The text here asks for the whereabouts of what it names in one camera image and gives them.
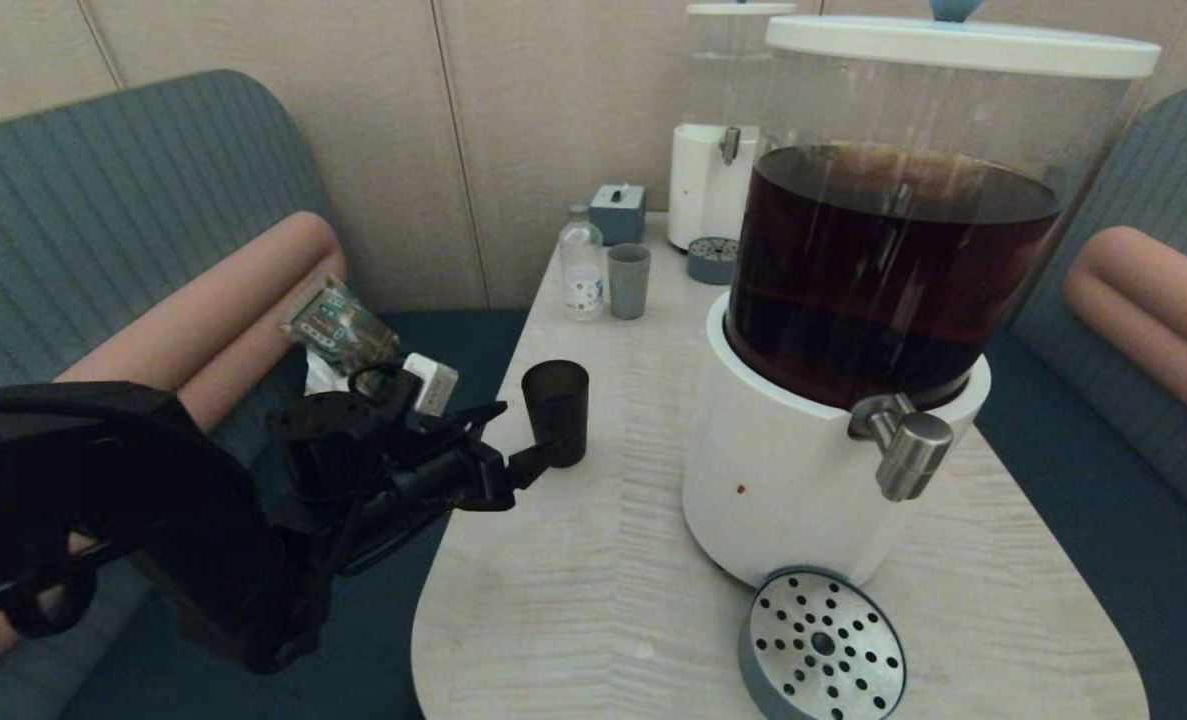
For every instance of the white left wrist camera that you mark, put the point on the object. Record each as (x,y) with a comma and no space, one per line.
(433,385)

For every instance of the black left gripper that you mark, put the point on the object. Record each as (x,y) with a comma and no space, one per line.
(443,470)

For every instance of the crumpled white tissue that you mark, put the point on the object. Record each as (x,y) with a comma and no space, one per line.
(325,375)

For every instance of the green snack packet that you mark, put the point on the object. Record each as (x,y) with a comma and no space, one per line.
(338,320)

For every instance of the large round drip tray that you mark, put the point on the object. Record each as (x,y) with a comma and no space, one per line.
(823,640)

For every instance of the teal upholstered bench sofa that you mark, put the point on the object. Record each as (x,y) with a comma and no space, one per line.
(1103,520)
(103,180)

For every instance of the black plastic cup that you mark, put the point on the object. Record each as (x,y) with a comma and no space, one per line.
(558,410)

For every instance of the small water drink dispenser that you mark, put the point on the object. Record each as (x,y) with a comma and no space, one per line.
(698,190)

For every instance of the clear plastic bottle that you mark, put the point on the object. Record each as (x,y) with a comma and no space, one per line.
(583,275)

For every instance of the grey plastic cup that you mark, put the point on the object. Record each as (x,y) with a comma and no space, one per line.
(629,282)

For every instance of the small metal dispenser tap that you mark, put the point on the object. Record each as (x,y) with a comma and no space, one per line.
(729,146)

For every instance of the large metal dispenser tap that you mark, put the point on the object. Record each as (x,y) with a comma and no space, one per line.
(911,450)

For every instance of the grey tissue box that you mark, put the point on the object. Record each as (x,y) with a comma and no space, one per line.
(618,215)

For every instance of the small round drip tray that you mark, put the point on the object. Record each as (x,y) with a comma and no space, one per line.
(710,260)

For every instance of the large tea drink dispenser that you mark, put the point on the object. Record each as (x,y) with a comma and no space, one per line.
(783,470)

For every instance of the pink bolster cushion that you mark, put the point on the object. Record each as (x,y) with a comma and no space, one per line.
(1163,280)
(243,370)
(1143,345)
(203,310)

